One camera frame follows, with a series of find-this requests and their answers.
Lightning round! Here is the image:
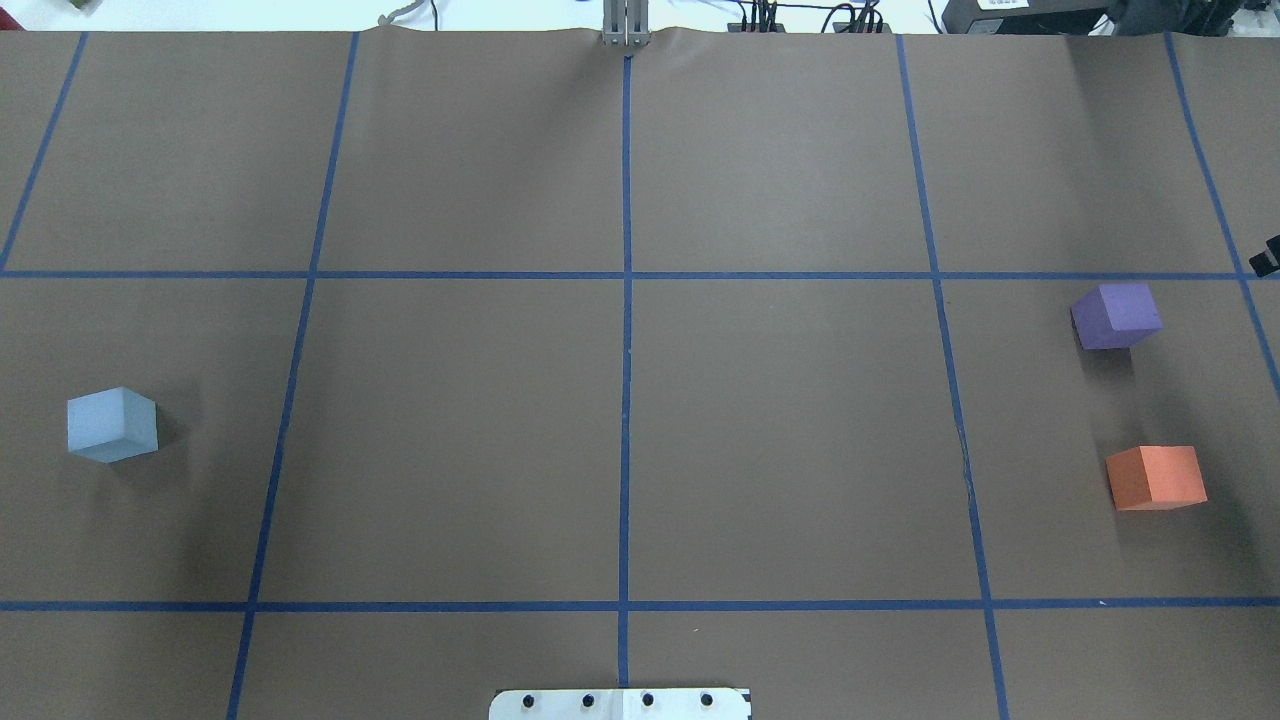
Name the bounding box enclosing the light blue foam block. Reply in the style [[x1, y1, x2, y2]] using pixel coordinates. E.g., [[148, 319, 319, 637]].
[[67, 387, 159, 464]]

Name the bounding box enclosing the purple foam block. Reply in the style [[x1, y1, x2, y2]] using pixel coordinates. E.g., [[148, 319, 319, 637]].
[[1070, 283, 1164, 351]]

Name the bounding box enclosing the orange foam block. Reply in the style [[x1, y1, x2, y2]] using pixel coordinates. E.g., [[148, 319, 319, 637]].
[[1105, 445, 1208, 512]]

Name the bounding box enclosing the black box with label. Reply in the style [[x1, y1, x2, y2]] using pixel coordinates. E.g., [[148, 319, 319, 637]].
[[941, 1, 1114, 36]]

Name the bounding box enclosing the black power strip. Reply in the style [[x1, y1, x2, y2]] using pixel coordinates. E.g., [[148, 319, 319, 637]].
[[726, 1, 891, 35]]

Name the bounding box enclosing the aluminium frame post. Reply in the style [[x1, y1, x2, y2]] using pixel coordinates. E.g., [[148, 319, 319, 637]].
[[602, 0, 652, 47]]

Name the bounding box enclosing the white pedestal column with base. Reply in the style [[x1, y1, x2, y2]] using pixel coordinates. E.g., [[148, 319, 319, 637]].
[[488, 687, 753, 719]]

